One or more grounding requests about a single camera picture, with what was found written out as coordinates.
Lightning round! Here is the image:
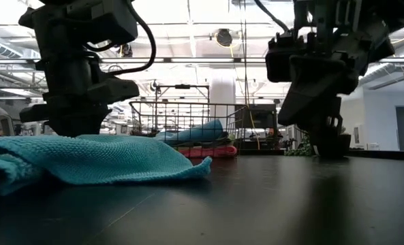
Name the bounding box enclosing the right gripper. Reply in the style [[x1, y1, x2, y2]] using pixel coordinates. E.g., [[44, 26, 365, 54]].
[[277, 18, 397, 158]]

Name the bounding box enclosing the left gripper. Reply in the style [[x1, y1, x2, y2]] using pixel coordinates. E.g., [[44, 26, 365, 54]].
[[18, 42, 112, 137]]

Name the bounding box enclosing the blue microfiber towel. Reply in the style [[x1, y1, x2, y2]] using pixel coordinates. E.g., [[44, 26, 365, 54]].
[[0, 133, 213, 197]]

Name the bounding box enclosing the pink microfiber towel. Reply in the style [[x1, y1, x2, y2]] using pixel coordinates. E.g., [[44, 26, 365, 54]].
[[176, 145, 238, 159]]

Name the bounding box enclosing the grey waffle microfiber towel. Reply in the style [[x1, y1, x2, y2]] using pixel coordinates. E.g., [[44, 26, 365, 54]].
[[167, 136, 230, 148]]

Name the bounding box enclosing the copper wire basket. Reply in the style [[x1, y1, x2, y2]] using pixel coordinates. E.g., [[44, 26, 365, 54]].
[[129, 101, 249, 159]]

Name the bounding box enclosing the blue towel with white label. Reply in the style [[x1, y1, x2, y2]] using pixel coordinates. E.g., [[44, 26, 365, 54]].
[[155, 118, 225, 142]]

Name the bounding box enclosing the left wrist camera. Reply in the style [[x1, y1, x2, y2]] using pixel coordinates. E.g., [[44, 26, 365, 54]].
[[85, 75, 140, 106]]

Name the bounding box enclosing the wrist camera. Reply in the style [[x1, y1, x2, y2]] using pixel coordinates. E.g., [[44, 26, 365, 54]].
[[264, 32, 312, 83], [85, 75, 140, 106]]

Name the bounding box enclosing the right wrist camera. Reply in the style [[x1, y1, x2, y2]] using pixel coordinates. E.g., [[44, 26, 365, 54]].
[[264, 32, 312, 83]]

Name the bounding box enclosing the black hanging cable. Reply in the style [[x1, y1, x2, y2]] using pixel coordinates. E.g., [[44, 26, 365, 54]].
[[238, 0, 251, 103]]

